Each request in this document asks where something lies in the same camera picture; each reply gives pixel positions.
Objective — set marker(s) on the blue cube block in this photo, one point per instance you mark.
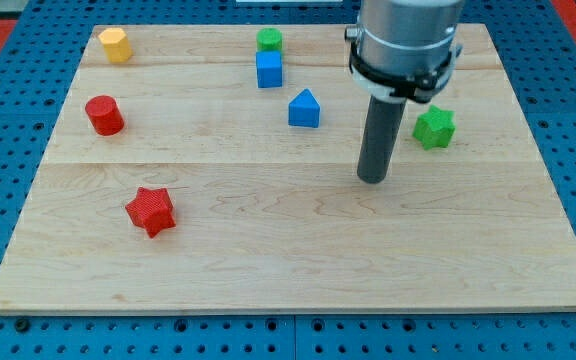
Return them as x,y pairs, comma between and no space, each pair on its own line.
269,69

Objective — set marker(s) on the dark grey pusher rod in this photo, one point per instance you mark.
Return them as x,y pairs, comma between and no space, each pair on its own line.
380,132

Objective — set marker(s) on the red cylinder block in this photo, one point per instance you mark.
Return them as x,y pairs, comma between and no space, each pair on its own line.
104,115

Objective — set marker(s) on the green star block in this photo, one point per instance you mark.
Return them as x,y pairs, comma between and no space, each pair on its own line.
434,128

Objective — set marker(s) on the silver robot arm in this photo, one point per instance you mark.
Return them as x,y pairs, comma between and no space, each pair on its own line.
404,37

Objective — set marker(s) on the red star block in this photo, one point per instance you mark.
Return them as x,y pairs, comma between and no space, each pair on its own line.
151,210

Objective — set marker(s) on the blue triangular prism block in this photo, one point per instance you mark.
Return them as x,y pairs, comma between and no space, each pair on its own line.
304,110

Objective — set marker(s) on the wooden board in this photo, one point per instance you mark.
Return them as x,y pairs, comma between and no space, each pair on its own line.
272,218

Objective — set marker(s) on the yellow hexagonal block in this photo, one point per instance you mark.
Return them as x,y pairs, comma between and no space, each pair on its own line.
116,45

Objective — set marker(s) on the green cylinder block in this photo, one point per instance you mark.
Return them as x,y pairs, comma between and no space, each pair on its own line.
269,39

